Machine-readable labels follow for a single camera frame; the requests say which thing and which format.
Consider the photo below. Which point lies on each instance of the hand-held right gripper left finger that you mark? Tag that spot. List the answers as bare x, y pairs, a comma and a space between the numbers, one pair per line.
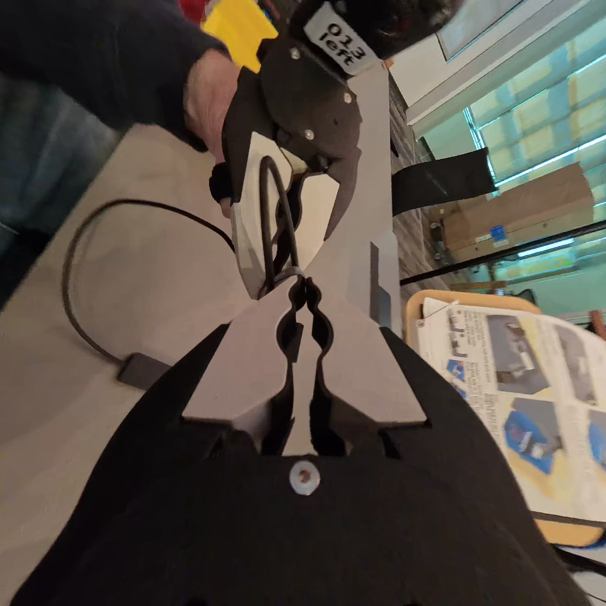
241, 379

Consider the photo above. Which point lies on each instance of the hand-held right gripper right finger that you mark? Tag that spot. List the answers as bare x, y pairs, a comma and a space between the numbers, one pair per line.
374, 379

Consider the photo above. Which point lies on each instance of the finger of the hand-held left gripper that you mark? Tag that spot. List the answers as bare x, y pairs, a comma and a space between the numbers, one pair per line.
317, 208
251, 218

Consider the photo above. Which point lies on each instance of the yellow plastic bin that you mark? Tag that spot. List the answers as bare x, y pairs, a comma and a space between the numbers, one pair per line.
241, 33

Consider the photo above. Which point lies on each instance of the black usb hub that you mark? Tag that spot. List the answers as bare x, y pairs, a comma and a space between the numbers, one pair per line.
142, 371

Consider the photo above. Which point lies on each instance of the person's left forearm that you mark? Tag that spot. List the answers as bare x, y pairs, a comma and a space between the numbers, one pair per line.
104, 57

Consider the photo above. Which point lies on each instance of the person's left hand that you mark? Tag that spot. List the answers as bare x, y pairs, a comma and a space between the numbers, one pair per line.
210, 99

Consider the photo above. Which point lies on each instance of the black office chair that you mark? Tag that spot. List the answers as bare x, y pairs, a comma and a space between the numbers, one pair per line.
445, 180

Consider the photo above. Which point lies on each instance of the printed instruction sheet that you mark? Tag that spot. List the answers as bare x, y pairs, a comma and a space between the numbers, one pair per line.
511, 398

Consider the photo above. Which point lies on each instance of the person's legs in jeans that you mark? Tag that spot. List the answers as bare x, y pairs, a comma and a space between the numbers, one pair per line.
47, 170

